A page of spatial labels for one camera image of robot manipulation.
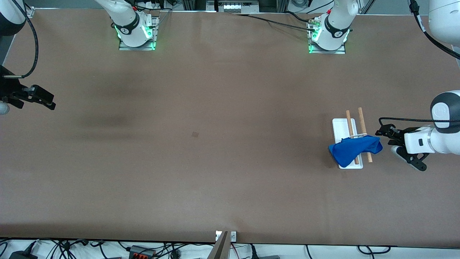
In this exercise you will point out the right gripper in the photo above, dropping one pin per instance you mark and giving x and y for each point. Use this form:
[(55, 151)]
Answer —
[(9, 89)]

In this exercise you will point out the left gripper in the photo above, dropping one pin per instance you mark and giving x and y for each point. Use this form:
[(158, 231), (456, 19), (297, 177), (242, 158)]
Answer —
[(396, 136)]

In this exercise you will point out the blue microfibre towel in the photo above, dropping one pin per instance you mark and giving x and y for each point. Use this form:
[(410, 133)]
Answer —
[(352, 151)]

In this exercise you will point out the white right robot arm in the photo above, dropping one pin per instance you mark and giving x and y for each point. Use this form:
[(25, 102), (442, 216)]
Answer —
[(131, 21)]

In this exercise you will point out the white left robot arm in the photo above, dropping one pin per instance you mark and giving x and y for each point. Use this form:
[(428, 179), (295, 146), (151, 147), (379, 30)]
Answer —
[(445, 21)]

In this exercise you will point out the wooden rack rod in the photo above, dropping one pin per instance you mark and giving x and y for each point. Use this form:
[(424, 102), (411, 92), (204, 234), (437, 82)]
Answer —
[(349, 122), (362, 120)]

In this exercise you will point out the white rack base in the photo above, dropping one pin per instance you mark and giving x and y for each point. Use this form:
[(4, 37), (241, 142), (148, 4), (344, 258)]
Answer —
[(339, 129)]

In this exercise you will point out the black power adapter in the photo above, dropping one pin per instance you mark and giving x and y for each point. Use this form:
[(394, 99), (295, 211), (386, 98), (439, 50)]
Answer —
[(23, 255)]

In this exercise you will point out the black plug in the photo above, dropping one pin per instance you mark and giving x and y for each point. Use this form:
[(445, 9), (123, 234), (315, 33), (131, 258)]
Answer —
[(253, 251)]

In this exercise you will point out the grey box with orange clips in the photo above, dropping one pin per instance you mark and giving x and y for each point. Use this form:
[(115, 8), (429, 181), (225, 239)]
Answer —
[(142, 250)]

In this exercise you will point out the white power strip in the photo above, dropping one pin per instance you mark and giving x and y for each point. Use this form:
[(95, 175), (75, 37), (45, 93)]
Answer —
[(235, 6)]

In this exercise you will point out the metal table corner bracket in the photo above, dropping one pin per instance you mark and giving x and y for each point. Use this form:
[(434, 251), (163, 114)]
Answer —
[(30, 12)]

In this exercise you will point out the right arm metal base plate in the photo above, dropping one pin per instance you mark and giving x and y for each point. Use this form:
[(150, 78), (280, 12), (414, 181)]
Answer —
[(136, 48)]

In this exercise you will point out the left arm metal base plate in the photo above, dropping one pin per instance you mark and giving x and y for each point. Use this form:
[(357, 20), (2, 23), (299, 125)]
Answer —
[(327, 52)]

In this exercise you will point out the aluminium frame posts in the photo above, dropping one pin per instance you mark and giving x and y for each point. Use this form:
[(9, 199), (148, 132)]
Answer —
[(194, 4)]

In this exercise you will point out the small metal edge bracket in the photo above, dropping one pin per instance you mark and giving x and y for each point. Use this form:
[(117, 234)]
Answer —
[(233, 236)]

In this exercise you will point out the grey-brown camera pole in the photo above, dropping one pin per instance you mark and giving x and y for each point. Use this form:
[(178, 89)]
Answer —
[(220, 250)]

